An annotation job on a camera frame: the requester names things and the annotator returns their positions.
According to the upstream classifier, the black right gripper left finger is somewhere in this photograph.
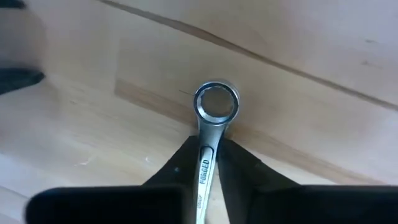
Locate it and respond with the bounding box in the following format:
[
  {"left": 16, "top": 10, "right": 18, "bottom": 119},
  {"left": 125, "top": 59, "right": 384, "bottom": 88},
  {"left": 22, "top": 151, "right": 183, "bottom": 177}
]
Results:
[{"left": 26, "top": 135, "right": 200, "bottom": 224}]

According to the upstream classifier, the chrome combination wrench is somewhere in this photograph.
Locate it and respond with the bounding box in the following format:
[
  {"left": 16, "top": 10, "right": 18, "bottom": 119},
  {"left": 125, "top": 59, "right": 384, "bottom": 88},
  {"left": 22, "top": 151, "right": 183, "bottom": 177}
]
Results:
[{"left": 192, "top": 79, "right": 241, "bottom": 224}]

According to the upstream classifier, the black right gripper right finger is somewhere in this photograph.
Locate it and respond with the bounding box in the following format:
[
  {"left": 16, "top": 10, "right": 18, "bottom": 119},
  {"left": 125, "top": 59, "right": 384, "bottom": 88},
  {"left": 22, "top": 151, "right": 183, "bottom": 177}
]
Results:
[{"left": 216, "top": 138, "right": 398, "bottom": 224}]

